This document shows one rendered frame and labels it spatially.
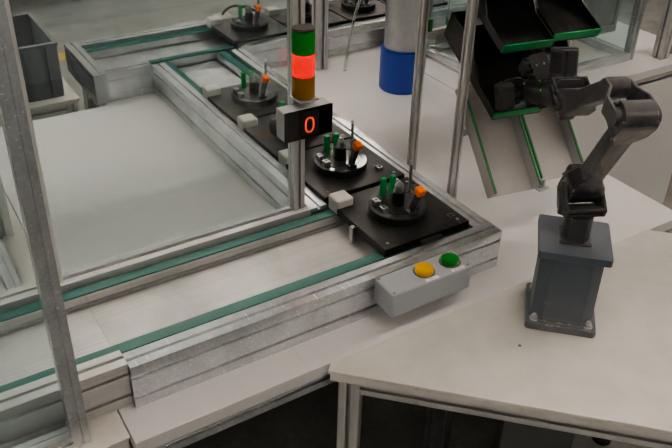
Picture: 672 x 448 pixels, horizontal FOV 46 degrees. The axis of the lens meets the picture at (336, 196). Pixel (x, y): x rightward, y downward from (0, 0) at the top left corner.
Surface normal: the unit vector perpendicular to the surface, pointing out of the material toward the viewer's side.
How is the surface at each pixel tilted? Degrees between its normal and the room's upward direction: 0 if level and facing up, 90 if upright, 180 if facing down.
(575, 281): 90
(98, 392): 90
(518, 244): 0
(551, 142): 45
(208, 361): 90
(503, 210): 0
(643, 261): 0
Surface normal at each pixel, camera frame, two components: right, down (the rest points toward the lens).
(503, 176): 0.28, -0.26
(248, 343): 0.53, 0.45
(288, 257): 0.02, -0.86
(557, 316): -0.22, 0.50
